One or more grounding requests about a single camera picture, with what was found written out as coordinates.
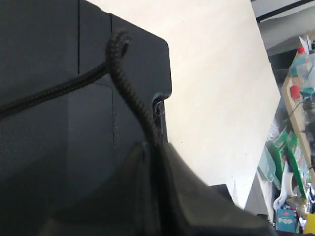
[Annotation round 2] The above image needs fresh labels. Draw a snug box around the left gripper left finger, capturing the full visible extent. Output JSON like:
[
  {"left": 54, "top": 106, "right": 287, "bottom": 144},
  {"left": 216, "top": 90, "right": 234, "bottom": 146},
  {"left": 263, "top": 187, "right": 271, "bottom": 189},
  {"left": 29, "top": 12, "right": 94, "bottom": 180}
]
[{"left": 0, "top": 143, "right": 160, "bottom": 236}]

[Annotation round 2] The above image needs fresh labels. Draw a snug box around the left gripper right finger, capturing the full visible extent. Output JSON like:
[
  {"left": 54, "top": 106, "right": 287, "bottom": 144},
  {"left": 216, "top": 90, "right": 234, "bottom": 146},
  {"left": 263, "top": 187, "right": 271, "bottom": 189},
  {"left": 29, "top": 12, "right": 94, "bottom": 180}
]
[{"left": 159, "top": 144, "right": 277, "bottom": 236}]

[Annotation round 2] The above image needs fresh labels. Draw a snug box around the black plastic tool case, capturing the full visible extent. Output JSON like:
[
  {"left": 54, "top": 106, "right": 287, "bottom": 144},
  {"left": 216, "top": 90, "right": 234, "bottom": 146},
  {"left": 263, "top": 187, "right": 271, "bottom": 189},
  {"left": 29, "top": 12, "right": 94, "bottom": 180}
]
[{"left": 0, "top": 0, "right": 173, "bottom": 236}]

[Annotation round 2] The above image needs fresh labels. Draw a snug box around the black braided rope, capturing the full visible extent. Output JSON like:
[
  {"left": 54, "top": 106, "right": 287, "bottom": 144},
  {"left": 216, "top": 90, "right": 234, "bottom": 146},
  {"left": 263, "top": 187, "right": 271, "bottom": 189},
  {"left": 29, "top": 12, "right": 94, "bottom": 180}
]
[{"left": 0, "top": 28, "right": 164, "bottom": 148}]

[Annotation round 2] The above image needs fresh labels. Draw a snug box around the cluttered shelf with items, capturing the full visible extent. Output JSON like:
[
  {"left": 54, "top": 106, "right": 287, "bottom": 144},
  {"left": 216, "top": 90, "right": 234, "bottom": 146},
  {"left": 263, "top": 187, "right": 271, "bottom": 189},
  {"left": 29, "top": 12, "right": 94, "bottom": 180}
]
[{"left": 243, "top": 0, "right": 315, "bottom": 236}]

